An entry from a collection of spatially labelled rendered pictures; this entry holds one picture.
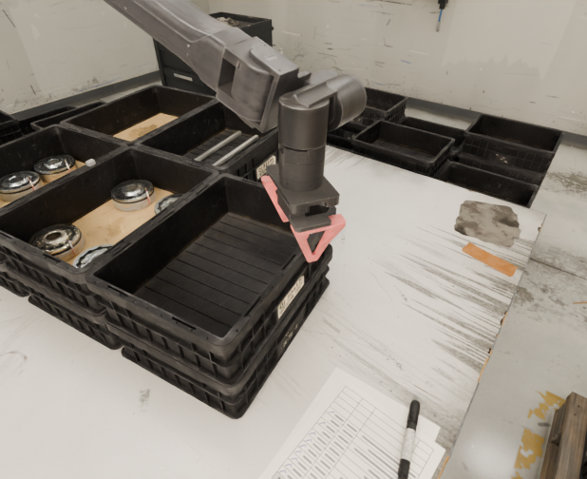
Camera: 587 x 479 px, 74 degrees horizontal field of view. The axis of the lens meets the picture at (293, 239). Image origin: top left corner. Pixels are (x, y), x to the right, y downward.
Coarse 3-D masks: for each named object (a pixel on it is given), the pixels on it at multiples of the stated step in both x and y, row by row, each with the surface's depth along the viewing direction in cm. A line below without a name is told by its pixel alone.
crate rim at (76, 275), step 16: (176, 160) 97; (80, 176) 92; (48, 192) 86; (192, 192) 85; (16, 208) 81; (144, 224) 76; (0, 240) 74; (16, 240) 72; (32, 256) 70; (48, 256) 69; (64, 272) 67; (80, 272) 66
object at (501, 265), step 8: (464, 248) 106; (472, 248) 106; (480, 248) 106; (472, 256) 104; (480, 256) 104; (488, 256) 104; (488, 264) 101; (496, 264) 101; (504, 264) 101; (512, 264) 101; (504, 272) 99; (512, 272) 99
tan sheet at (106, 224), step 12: (156, 192) 104; (168, 192) 104; (108, 204) 99; (96, 216) 96; (108, 216) 96; (120, 216) 96; (132, 216) 96; (144, 216) 96; (84, 228) 92; (96, 228) 92; (108, 228) 92; (120, 228) 92; (132, 228) 92; (96, 240) 88; (108, 240) 88; (72, 264) 82
